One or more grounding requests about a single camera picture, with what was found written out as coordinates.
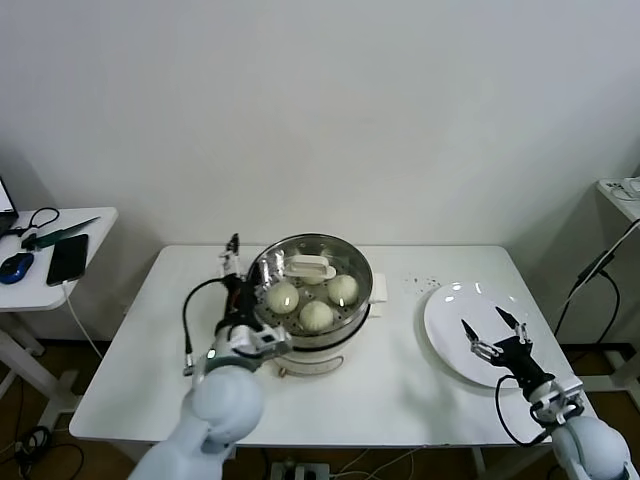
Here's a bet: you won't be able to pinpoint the white power strip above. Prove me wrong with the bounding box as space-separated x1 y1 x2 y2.
597 177 640 201

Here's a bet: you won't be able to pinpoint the round white plate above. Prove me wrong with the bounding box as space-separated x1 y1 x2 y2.
423 281 548 390

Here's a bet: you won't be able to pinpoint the black looped cord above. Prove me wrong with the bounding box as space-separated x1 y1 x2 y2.
9 206 60 239

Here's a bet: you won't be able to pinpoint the black cable with adapter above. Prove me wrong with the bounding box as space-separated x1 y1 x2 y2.
553 219 640 347

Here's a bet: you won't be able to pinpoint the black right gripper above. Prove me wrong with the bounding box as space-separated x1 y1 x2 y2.
459 305 554 395

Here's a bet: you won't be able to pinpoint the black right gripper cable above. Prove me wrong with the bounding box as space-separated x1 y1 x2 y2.
494 374 551 446

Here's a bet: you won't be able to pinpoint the round glass pot lid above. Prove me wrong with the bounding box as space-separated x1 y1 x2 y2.
248 232 375 346

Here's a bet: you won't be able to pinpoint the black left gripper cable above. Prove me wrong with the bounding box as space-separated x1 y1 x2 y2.
180 277 236 376

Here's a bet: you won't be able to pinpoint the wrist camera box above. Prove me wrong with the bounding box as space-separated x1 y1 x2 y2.
529 377 586 426
252 324 294 354

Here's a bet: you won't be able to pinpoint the black smartphone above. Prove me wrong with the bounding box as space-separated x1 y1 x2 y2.
46 233 90 287

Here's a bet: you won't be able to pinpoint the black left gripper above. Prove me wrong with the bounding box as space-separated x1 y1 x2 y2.
219 232 259 329

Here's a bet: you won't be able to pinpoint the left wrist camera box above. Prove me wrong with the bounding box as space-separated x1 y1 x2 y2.
252 324 294 354

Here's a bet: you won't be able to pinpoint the perforated steel steamer basket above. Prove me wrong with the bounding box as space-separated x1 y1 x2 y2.
231 232 390 351

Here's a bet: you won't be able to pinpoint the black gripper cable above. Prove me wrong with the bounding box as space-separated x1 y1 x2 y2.
494 374 551 446
180 277 236 376

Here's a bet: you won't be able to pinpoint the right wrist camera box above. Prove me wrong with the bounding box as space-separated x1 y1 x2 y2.
529 377 586 426

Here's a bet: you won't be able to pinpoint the dark green flat tool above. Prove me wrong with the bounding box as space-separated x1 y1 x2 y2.
20 215 101 251

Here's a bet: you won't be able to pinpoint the white side table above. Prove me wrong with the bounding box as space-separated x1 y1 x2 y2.
0 206 120 426

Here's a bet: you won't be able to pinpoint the white charging cable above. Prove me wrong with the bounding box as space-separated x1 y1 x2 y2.
62 279 104 359

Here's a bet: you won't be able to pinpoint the blue computer mouse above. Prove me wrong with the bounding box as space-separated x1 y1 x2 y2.
0 251 35 285

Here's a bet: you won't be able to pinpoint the dark crumb specks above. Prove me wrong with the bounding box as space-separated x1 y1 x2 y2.
402 273 441 294

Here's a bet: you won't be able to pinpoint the black floor cables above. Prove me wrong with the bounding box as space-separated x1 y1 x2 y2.
0 424 86 480

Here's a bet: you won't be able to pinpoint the black laptop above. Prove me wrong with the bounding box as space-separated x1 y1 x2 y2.
0 174 20 236

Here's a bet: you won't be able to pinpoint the white electric cooker base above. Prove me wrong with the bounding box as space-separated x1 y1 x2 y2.
259 294 385 379

